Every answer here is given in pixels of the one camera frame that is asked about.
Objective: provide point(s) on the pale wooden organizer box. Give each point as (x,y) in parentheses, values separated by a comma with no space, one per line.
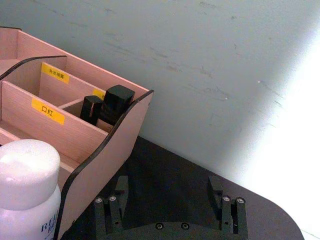
(82,140)

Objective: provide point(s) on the large black lipstick tube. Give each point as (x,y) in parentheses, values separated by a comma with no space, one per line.
(115,105)

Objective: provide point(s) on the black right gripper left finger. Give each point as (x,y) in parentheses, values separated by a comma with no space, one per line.
(113,210)

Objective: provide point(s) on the small black lipstick tube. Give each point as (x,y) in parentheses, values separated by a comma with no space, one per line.
(90,110)

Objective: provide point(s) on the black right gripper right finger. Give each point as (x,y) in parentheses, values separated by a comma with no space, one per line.
(230,212)

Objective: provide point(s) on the black table cloth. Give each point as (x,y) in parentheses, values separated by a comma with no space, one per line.
(170,180)

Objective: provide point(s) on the white plastic bottle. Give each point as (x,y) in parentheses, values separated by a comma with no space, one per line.
(25,185)

